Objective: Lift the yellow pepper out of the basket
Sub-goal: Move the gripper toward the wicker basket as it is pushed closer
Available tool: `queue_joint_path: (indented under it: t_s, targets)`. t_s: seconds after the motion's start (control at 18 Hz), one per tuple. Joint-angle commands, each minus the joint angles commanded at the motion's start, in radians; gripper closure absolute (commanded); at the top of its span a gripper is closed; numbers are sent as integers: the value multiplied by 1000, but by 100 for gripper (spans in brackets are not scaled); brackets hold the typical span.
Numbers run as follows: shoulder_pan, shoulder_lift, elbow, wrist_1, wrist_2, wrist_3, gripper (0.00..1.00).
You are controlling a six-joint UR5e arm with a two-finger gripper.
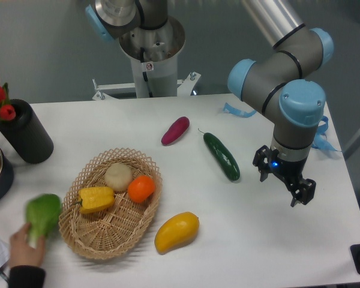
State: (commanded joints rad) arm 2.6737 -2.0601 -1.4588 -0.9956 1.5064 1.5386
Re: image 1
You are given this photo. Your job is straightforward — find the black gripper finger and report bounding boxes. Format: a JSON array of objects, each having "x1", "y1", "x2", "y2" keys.
[
  {"x1": 253, "y1": 145, "x2": 272, "y2": 182},
  {"x1": 290, "y1": 178, "x2": 316, "y2": 207}
]

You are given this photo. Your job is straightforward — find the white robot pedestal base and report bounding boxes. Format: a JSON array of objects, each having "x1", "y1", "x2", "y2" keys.
[{"x1": 92, "y1": 16, "x2": 201, "y2": 100}]

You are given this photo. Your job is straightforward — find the white garlic bulb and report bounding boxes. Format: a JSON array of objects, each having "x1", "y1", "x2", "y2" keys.
[{"x1": 104, "y1": 163, "x2": 133, "y2": 192}]

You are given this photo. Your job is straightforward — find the green bok choy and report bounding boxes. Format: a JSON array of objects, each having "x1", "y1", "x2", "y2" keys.
[{"x1": 25, "y1": 194, "x2": 61, "y2": 248}]

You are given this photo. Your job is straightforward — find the yellow bell pepper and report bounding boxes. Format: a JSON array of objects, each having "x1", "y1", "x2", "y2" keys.
[{"x1": 77, "y1": 187, "x2": 115, "y2": 214}]

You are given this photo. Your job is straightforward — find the yellow mango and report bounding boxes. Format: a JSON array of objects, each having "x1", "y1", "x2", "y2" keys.
[{"x1": 154, "y1": 212, "x2": 200, "y2": 254}]

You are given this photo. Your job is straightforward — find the orange fruit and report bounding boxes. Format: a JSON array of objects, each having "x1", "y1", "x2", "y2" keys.
[{"x1": 127, "y1": 175, "x2": 155, "y2": 203}]

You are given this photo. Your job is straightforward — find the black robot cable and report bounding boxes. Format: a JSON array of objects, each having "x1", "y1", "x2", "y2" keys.
[{"x1": 139, "y1": 47, "x2": 154, "y2": 98}]

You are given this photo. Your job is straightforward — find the black cylindrical vase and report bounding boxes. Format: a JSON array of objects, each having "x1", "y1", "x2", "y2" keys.
[{"x1": 0, "y1": 99, "x2": 54, "y2": 164}]

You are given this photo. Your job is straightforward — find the woven wicker basket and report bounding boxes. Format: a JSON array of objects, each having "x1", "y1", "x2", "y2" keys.
[{"x1": 59, "y1": 148, "x2": 162, "y2": 260}]

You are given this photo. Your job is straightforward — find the person's hand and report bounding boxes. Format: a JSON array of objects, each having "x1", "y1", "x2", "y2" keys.
[{"x1": 8, "y1": 223, "x2": 46, "y2": 268}]

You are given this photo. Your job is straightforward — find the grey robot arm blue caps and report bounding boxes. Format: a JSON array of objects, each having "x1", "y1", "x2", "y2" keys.
[{"x1": 85, "y1": 1, "x2": 334, "y2": 205}]

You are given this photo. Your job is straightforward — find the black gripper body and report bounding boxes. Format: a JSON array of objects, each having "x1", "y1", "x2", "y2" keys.
[{"x1": 268, "y1": 145, "x2": 307, "y2": 185}]

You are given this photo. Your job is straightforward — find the green cucumber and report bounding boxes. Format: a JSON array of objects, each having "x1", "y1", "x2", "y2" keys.
[{"x1": 199, "y1": 130, "x2": 241, "y2": 181}]

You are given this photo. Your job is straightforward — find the black sleeved forearm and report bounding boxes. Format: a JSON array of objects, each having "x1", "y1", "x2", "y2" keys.
[{"x1": 8, "y1": 265, "x2": 46, "y2": 288}]

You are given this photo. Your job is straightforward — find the purple sweet potato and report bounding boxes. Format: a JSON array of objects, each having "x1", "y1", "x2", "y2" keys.
[{"x1": 161, "y1": 116, "x2": 190, "y2": 146}]

